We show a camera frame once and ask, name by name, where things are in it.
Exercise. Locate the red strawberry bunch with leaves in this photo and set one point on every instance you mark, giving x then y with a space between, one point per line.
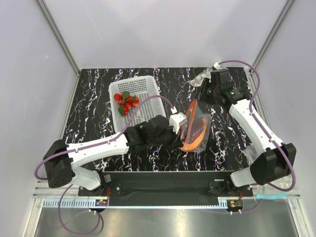
126 102

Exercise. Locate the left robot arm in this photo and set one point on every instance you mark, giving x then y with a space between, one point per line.
64 164

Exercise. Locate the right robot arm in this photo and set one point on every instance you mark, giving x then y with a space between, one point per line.
275 158

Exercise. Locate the aluminium frame post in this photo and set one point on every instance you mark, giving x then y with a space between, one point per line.
273 31
57 34

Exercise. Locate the clear zip bag orange zipper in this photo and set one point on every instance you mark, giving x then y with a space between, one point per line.
194 112

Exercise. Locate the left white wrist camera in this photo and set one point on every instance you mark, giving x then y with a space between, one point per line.
177 120

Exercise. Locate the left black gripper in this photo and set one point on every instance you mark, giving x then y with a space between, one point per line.
176 141

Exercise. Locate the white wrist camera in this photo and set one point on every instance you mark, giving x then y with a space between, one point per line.
177 120
216 66

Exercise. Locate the clear bag of white pieces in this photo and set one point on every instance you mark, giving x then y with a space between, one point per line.
198 80

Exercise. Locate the right aluminium frame post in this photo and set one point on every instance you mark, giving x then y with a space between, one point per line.
273 31

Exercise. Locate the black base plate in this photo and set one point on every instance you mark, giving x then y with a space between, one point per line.
168 186

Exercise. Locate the red orange papaya slice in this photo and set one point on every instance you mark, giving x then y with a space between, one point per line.
193 134

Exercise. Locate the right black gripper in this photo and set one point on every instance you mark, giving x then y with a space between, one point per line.
205 84

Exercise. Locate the left aluminium frame post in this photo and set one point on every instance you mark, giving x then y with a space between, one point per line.
57 34

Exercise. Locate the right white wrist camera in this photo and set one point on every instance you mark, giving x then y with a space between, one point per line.
216 66

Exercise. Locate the white slotted cable duct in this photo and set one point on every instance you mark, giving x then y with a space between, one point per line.
112 203

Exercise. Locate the white plastic basket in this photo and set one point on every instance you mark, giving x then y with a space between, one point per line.
143 87

